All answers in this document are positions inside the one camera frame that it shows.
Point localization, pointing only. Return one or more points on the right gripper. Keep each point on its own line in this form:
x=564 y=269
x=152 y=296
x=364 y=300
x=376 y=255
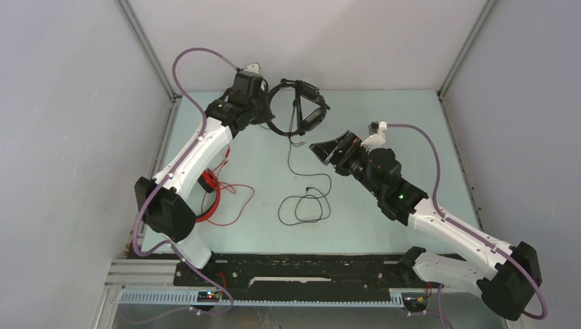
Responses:
x=326 y=151

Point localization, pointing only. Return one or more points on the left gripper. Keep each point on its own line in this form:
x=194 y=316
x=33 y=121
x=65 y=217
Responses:
x=266 y=116

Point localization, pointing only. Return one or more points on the black headset with microphone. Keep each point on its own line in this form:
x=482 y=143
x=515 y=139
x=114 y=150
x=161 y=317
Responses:
x=309 y=109

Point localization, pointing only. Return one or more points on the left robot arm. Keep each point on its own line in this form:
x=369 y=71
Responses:
x=162 y=198

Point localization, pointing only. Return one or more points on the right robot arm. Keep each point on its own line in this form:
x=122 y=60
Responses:
x=503 y=275

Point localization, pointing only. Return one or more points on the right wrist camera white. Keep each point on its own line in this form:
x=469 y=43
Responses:
x=376 y=136

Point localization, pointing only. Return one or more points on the black mounting rail base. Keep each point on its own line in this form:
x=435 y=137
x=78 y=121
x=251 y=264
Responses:
x=304 y=278

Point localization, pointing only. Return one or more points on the left aluminium corner post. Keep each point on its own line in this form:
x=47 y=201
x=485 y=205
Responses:
x=130 y=16

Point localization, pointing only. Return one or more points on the aluminium corner post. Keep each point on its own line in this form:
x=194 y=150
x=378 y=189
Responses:
x=130 y=16
x=482 y=19

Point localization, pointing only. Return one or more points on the right aluminium corner post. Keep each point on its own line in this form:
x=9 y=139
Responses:
x=482 y=19

